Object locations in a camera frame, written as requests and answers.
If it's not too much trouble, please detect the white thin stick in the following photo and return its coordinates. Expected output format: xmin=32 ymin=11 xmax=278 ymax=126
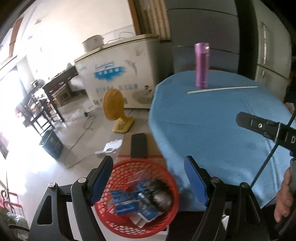
xmin=187 ymin=86 xmax=258 ymax=94

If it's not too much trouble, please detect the black smartphone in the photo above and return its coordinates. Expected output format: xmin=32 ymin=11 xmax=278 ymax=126
xmin=130 ymin=133 xmax=148 ymax=159

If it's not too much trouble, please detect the cardboard sheet on floor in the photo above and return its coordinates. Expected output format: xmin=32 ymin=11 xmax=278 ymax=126
xmin=114 ymin=133 xmax=166 ymax=166

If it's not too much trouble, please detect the clear plastic tray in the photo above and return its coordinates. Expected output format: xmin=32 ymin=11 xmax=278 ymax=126
xmin=126 ymin=170 xmax=149 ymax=192

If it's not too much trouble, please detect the grey cabinet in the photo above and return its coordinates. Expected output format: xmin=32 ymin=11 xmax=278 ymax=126
xmin=165 ymin=0 xmax=239 ymax=73

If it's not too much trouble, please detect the person's right hand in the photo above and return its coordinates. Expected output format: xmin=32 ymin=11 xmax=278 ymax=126
xmin=274 ymin=168 xmax=293 ymax=222

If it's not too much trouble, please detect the white printed medicine box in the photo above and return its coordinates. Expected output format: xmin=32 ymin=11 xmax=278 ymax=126
xmin=129 ymin=212 xmax=148 ymax=228

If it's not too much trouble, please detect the white rice cooker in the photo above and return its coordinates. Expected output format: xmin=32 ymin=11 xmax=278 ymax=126
xmin=82 ymin=35 xmax=104 ymax=52

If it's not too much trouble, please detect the dark wooden table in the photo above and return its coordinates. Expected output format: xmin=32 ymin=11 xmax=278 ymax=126
xmin=42 ymin=66 xmax=78 ymax=123

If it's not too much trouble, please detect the black cable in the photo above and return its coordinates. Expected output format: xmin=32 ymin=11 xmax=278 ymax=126
xmin=250 ymin=108 xmax=296 ymax=188

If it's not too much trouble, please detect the black plastic bag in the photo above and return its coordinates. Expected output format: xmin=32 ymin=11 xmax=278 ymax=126
xmin=146 ymin=179 xmax=173 ymax=211

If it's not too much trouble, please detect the dark blue waste bin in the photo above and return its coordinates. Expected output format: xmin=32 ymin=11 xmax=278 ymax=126
xmin=39 ymin=130 xmax=64 ymax=159

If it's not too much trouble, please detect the white power strip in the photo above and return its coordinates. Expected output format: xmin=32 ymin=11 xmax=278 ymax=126
xmin=95 ymin=140 xmax=122 ymax=156

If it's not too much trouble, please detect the yellow desk fan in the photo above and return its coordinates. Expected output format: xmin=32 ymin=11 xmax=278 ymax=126
xmin=102 ymin=88 xmax=134 ymax=133

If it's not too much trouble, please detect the dark wooden chair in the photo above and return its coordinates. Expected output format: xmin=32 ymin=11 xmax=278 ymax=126
xmin=16 ymin=95 xmax=55 ymax=137

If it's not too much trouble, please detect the blue toothpaste box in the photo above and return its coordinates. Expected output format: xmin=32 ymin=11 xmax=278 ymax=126
xmin=107 ymin=180 xmax=163 ymax=222

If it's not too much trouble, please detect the silver refrigerator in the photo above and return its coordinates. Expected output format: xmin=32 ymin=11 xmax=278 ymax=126
xmin=252 ymin=1 xmax=292 ymax=101

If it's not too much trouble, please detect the purple thermos bottle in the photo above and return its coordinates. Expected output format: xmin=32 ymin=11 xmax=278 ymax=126
xmin=195 ymin=43 xmax=210 ymax=89

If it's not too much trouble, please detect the white chest freezer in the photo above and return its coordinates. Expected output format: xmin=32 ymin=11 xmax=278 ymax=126
xmin=74 ymin=34 xmax=161 ymax=109

